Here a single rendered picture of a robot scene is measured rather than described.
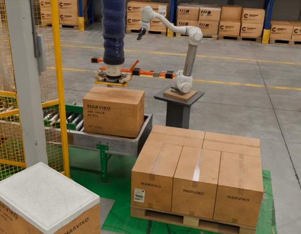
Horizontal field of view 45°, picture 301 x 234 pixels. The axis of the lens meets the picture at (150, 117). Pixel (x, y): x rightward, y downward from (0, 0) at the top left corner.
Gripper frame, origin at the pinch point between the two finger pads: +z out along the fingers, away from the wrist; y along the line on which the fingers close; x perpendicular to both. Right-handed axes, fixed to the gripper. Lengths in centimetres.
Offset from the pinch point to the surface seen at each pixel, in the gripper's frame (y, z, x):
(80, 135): 95, 71, 28
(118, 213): 129, 126, -37
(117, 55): 10.1, 31.9, 13.6
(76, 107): 106, 14, 54
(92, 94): 62, 38, 30
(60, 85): 40, 70, 56
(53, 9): -30, 58, 74
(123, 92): 57, 23, 0
